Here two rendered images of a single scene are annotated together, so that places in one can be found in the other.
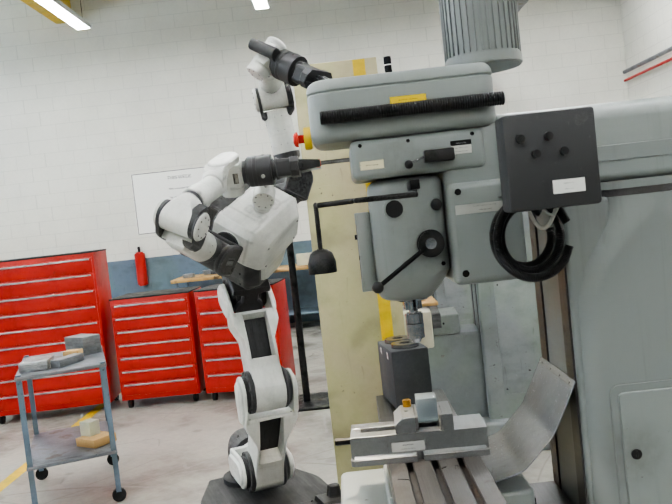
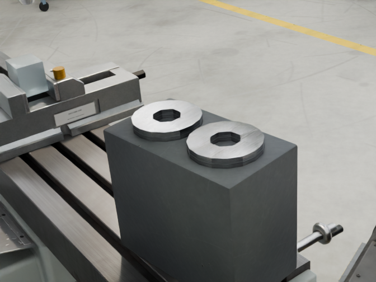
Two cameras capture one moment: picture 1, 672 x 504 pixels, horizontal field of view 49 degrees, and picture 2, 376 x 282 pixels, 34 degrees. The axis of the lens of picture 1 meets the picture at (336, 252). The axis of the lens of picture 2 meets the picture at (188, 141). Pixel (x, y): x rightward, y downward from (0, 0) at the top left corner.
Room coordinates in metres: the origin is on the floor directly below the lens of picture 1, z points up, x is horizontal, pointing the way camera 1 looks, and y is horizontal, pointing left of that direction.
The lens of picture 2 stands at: (2.95, -0.56, 1.47)
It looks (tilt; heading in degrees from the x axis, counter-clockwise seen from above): 29 degrees down; 146
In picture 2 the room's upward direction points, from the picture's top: 5 degrees counter-clockwise
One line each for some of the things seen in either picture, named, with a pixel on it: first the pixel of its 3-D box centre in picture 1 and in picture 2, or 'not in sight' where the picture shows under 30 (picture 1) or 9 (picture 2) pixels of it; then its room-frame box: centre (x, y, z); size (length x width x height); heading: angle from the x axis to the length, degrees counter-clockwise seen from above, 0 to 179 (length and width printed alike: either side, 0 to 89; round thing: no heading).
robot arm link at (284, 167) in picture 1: (278, 169); not in sight; (2.13, 0.14, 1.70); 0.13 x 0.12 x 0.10; 179
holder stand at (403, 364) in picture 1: (404, 370); (200, 195); (2.41, -0.18, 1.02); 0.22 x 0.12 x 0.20; 8
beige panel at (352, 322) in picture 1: (358, 291); not in sight; (3.72, -0.09, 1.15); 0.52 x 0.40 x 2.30; 89
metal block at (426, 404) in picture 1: (426, 406); (27, 75); (1.89, -0.19, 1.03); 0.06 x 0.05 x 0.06; 177
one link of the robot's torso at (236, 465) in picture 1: (261, 464); not in sight; (2.64, 0.35, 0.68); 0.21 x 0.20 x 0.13; 21
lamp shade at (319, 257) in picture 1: (321, 260); not in sight; (1.87, 0.04, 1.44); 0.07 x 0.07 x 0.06
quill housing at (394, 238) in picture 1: (407, 237); not in sight; (1.97, -0.19, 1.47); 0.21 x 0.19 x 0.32; 179
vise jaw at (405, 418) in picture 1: (405, 418); (56, 79); (1.89, -0.13, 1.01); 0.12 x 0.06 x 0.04; 177
